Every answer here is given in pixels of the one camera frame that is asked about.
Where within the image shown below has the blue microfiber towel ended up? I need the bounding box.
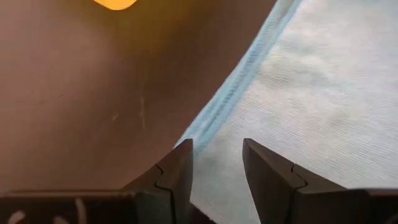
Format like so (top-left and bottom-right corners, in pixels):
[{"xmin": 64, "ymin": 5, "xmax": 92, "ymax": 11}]
[{"xmin": 175, "ymin": 0, "xmax": 398, "ymax": 224}]

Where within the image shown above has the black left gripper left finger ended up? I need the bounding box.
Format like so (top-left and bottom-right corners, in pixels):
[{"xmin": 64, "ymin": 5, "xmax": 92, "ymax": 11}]
[{"xmin": 121, "ymin": 138, "xmax": 194, "ymax": 224}]

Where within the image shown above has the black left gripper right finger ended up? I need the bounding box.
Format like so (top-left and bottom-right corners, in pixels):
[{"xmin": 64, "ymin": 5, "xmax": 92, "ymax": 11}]
[{"xmin": 242, "ymin": 138, "xmax": 371, "ymax": 224}]

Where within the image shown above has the yellow plastic bin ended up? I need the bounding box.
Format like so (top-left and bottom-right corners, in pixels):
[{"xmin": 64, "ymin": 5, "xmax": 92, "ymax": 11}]
[{"xmin": 92, "ymin": 0, "xmax": 138, "ymax": 11}]

